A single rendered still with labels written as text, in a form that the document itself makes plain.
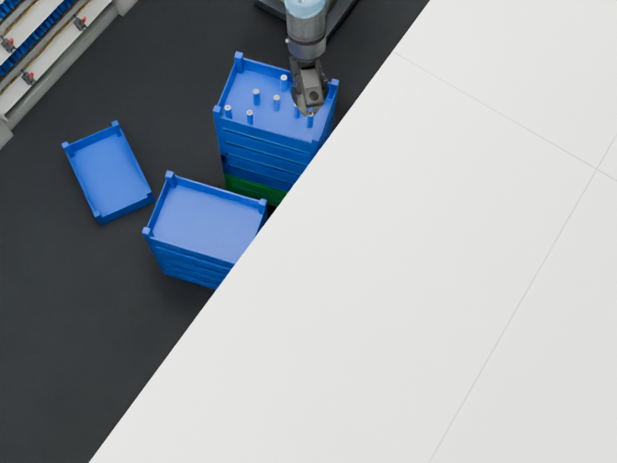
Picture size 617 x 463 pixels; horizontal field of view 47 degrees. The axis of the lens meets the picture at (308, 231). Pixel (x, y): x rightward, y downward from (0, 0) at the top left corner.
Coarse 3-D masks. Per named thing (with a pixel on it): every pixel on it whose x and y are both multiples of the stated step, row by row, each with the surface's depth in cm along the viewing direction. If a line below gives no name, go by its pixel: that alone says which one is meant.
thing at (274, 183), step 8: (224, 168) 226; (232, 168) 224; (240, 168) 230; (240, 176) 228; (248, 176) 226; (256, 176) 224; (264, 176) 223; (264, 184) 228; (272, 184) 226; (280, 184) 224; (288, 184) 223
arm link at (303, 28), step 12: (288, 0) 155; (300, 0) 154; (312, 0) 154; (324, 0) 156; (288, 12) 157; (300, 12) 155; (312, 12) 155; (324, 12) 158; (288, 24) 160; (300, 24) 158; (312, 24) 158; (324, 24) 161; (288, 36) 164; (300, 36) 161; (312, 36) 161; (324, 36) 164
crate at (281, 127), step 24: (240, 72) 204; (264, 72) 203; (288, 72) 200; (240, 96) 202; (264, 96) 202; (288, 96) 203; (216, 120) 196; (240, 120) 200; (264, 120) 200; (288, 120) 200; (288, 144) 197; (312, 144) 192
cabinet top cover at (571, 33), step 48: (432, 0) 64; (480, 0) 65; (528, 0) 65; (576, 0) 65; (432, 48) 63; (480, 48) 63; (528, 48) 63; (576, 48) 63; (480, 96) 61; (528, 96) 61; (576, 96) 61; (576, 144) 60
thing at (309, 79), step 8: (304, 64) 170; (312, 64) 170; (304, 72) 169; (312, 72) 170; (304, 80) 169; (312, 80) 169; (304, 88) 169; (312, 88) 169; (320, 88) 169; (304, 96) 169; (312, 96) 168; (320, 96) 169; (312, 104) 169; (320, 104) 169
